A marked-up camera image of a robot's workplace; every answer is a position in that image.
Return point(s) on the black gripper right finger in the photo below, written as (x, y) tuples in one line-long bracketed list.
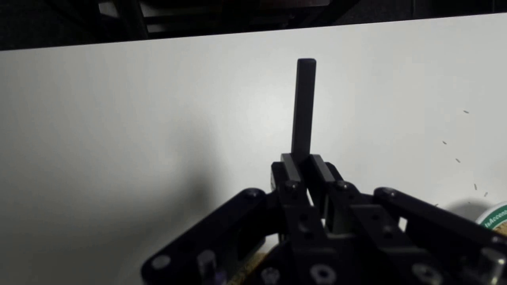
[(412, 238)]

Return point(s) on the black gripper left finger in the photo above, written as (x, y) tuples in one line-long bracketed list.
[(222, 232)]

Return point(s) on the green and white bowl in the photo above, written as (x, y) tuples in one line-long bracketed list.
[(496, 218)]

